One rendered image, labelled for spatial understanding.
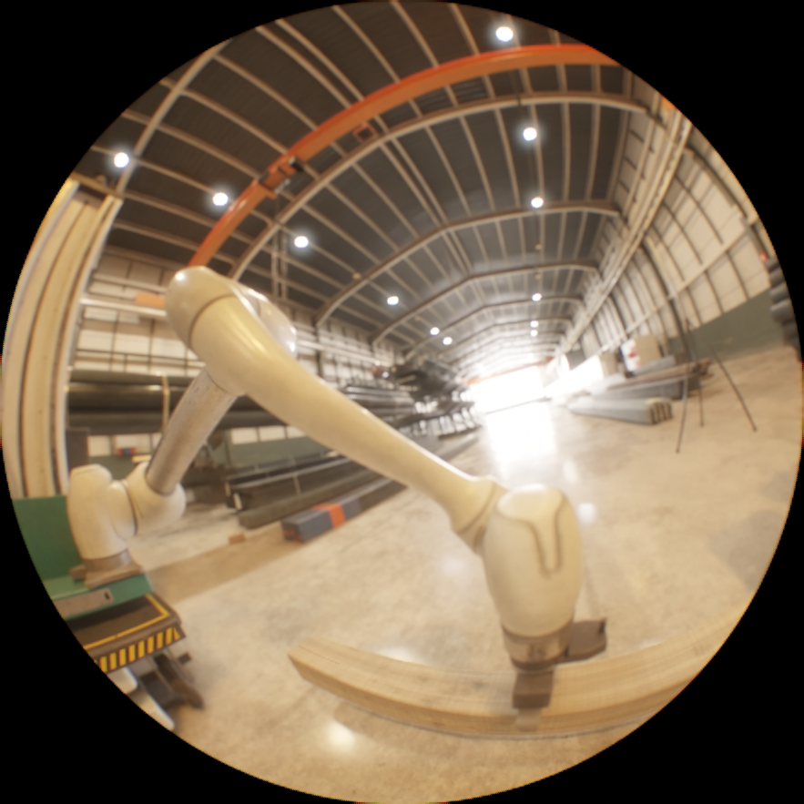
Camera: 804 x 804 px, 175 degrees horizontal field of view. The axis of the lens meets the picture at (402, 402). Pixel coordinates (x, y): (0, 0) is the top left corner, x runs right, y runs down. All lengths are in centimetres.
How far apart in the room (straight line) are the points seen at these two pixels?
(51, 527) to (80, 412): 137
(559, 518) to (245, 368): 33
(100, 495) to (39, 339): 57
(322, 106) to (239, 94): 254
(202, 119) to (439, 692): 1008
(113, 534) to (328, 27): 947
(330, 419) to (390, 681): 48
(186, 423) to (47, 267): 90
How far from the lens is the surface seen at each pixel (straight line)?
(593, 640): 39
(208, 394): 56
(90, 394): 215
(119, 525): 80
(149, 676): 106
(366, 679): 59
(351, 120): 590
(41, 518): 94
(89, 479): 79
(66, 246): 131
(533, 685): 39
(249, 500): 308
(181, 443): 64
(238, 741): 86
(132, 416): 221
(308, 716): 82
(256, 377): 28
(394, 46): 937
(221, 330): 32
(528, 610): 28
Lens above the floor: 64
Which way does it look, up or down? 7 degrees up
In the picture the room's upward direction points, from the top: 13 degrees counter-clockwise
